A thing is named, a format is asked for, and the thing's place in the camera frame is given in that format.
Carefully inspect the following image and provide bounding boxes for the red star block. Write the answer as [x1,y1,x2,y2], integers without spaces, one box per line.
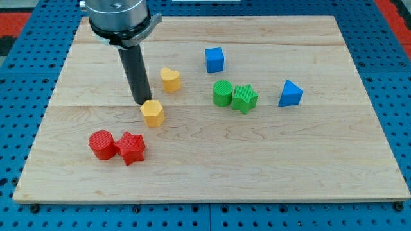
[114,132,145,166]

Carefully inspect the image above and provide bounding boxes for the yellow hexagon block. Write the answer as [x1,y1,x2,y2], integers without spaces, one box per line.
[140,100,166,128]

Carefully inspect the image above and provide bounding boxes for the green cylinder block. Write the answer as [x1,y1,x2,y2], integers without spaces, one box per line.
[213,80,233,107]

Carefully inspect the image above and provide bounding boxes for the red cylinder block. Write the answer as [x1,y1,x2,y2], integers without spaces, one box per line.
[89,130,117,160]

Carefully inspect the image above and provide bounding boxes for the wooden board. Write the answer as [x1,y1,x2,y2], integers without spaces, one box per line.
[13,16,410,204]

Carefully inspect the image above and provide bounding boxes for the blue triangle block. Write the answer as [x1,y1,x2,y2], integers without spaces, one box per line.
[278,80,304,107]

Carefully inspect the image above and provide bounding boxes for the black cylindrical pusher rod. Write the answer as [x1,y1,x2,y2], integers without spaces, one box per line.
[118,45,152,105]

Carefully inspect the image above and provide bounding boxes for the yellow heart block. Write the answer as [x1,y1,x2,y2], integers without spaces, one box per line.
[160,67,181,92]

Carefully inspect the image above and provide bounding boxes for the green star block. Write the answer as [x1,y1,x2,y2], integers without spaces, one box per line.
[232,84,258,114]

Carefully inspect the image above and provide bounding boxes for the blue cube block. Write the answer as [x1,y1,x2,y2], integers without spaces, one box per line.
[205,47,225,73]

